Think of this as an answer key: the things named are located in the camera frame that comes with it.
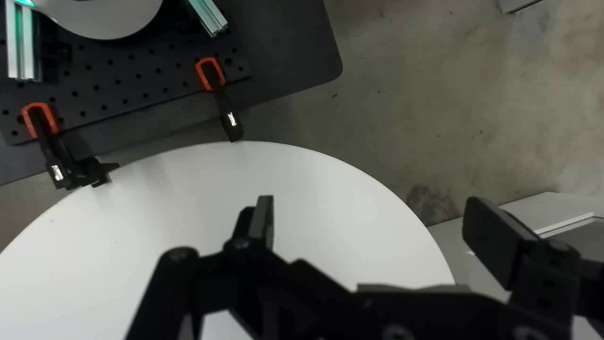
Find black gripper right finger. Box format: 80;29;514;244
463;197;580;303

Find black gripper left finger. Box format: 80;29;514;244
227;195;274;250

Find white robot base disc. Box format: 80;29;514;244
33;0;165;40

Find orange black clamp right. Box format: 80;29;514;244
195;57;244;142

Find orange black clamp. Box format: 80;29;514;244
195;57;244;142
19;103;119;191

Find black perforated breadboard plate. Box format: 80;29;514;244
0;0;342;186

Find orange black clamp left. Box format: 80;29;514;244
19;103;119;191

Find aluminium extrusion rail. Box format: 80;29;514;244
4;0;42;82

